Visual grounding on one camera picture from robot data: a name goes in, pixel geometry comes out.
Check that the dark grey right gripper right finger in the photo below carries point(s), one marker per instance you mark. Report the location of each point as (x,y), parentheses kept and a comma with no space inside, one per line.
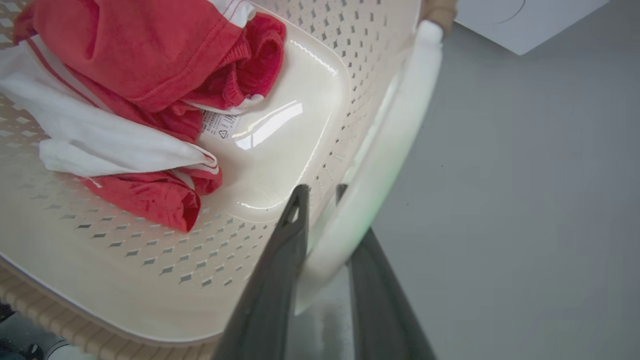
(382,305)

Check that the white barcode label sticker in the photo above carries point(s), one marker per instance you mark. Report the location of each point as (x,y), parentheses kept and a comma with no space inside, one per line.
(220,125)

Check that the red and white garment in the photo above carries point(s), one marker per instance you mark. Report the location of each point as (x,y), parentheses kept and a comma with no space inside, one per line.
(135,95)

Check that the white washing machine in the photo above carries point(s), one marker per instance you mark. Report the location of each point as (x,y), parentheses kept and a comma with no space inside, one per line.
(525,20)

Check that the cream perforated laundry basket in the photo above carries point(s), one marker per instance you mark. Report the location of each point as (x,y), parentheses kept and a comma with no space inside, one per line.
(280,150)

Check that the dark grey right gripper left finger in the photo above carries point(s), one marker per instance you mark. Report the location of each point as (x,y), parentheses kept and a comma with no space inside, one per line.
(272,295)

